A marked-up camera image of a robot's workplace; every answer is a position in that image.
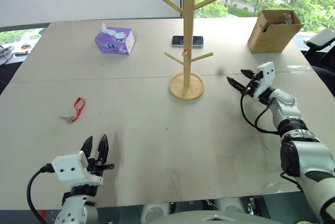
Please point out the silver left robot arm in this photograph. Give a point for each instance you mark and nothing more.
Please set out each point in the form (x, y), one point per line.
(74, 209)

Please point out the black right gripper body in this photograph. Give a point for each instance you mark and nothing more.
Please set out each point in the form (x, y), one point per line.
(251, 86)

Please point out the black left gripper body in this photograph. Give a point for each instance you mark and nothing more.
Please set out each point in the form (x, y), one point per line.
(96, 167)

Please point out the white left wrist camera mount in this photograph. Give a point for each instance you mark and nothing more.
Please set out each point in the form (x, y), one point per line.
(70, 167)

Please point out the white rounded robot leg part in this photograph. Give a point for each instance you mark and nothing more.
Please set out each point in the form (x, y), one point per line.
(230, 205)
(154, 212)

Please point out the wooden tree-shaped hanger stand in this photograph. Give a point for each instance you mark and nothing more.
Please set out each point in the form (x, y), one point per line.
(187, 51)

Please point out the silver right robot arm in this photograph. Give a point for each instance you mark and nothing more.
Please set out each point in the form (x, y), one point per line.
(303, 153)

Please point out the grey robot torso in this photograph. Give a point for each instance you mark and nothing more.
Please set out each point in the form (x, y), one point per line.
(212, 218)

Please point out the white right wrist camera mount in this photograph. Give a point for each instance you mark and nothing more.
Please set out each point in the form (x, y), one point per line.
(265, 77)

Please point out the clear items in cardboard box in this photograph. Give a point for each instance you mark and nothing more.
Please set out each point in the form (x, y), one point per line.
(287, 19)

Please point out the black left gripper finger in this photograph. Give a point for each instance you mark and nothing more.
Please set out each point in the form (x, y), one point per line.
(103, 148)
(88, 146)

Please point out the brown cardboard box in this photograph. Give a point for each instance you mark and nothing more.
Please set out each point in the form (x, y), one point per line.
(272, 37)

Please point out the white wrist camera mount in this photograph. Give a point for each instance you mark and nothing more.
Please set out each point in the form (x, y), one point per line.
(265, 77)
(70, 167)

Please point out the purple tissue box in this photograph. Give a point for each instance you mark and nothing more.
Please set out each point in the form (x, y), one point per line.
(113, 43)

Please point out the small red white tag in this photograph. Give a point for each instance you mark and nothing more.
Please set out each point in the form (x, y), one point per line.
(186, 52)

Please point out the black smartphone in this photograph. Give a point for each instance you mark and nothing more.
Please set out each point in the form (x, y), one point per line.
(197, 41)

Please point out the black office chair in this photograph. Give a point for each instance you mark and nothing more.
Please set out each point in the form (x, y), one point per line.
(320, 48)

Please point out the cluttered side desk items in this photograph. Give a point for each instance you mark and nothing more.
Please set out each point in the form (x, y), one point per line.
(10, 51)

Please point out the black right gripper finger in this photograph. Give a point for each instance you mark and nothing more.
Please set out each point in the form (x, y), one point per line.
(236, 84)
(248, 73)

